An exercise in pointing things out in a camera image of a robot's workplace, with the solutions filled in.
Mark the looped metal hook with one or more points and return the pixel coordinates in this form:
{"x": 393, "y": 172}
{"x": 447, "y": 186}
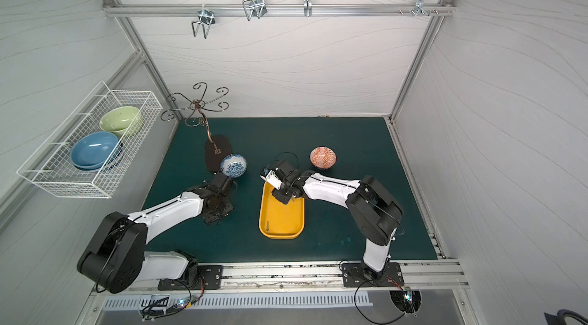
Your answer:
{"x": 254, "y": 8}

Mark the white vented cable duct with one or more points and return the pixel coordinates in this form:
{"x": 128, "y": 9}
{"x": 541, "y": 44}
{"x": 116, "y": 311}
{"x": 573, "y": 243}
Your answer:
{"x": 217, "y": 301}

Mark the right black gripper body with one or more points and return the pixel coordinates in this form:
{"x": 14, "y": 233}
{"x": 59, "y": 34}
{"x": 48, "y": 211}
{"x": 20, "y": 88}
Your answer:
{"x": 279, "y": 173}

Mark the blue white floral bowl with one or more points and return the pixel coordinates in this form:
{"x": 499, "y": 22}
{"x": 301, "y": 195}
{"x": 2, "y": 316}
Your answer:
{"x": 233, "y": 166}

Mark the yellow plastic storage box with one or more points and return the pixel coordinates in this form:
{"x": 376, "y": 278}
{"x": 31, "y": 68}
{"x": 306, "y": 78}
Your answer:
{"x": 286, "y": 221}

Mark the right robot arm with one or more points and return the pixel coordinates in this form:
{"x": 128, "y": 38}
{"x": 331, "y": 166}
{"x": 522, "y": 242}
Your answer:
{"x": 375, "y": 211}

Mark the metal hook bracket right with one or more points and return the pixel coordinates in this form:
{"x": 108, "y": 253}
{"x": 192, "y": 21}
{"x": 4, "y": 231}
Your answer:
{"x": 419, "y": 10}

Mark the white wire basket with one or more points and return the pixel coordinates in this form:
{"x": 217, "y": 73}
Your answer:
{"x": 49, "y": 167}

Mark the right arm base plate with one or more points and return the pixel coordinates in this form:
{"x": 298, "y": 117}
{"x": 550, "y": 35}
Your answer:
{"x": 355, "y": 275}

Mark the green mat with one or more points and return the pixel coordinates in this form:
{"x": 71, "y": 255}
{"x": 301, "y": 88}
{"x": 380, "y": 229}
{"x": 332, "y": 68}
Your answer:
{"x": 363, "y": 147}

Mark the double prong metal hook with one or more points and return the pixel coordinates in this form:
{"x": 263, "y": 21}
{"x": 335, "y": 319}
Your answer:
{"x": 203, "y": 23}

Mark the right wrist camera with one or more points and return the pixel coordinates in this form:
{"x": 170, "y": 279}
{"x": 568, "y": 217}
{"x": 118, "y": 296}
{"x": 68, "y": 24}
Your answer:
{"x": 271, "y": 178}

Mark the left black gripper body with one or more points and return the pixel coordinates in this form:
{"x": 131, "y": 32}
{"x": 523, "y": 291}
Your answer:
{"x": 225, "y": 179}

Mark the small metal hook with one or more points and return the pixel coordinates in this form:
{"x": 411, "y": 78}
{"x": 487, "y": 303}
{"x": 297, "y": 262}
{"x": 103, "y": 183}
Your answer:
{"x": 307, "y": 8}

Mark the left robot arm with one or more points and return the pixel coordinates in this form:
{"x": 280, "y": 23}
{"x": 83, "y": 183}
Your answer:
{"x": 116, "y": 256}

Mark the blue ceramic plate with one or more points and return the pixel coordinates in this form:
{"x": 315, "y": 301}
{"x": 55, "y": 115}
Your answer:
{"x": 94, "y": 151}

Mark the metal mug tree stand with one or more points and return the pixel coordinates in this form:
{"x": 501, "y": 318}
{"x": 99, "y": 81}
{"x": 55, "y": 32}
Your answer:
{"x": 217, "y": 146}

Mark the aluminium front rail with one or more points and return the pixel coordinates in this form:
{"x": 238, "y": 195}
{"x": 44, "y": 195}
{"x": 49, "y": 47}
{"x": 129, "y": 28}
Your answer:
{"x": 326, "y": 276}

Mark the green ceramic bowl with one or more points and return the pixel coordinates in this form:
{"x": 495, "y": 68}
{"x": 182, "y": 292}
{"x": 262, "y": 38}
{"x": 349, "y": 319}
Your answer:
{"x": 124, "y": 121}

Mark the red white patterned bowl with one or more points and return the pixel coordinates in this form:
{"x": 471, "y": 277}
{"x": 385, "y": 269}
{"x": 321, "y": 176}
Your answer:
{"x": 323, "y": 158}

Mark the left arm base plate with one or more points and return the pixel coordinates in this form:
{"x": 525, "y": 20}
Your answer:
{"x": 208, "y": 277}

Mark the aluminium cross rail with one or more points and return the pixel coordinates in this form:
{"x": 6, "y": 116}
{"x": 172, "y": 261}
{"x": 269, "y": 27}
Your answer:
{"x": 273, "y": 10}

